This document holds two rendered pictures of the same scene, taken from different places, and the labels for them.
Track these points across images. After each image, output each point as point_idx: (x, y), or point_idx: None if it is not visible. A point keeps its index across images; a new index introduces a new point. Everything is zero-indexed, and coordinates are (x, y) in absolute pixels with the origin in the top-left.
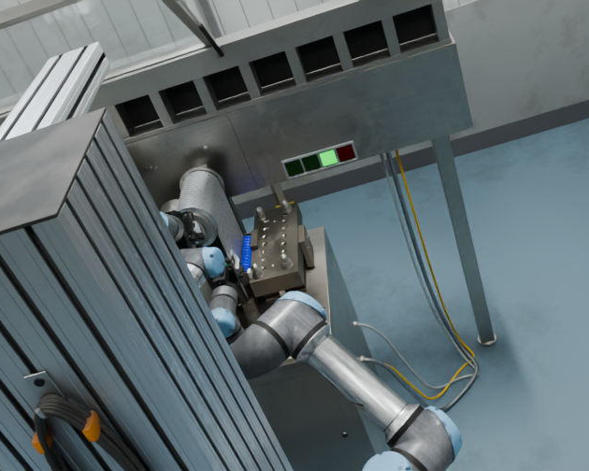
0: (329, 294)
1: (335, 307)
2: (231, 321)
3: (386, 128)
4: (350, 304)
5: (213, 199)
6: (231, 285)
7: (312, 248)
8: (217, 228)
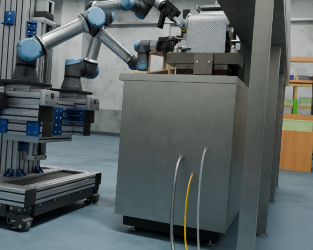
0: (165, 76)
1: (166, 88)
2: (134, 43)
3: None
4: (220, 141)
5: (204, 19)
6: (157, 41)
7: (209, 72)
8: (186, 26)
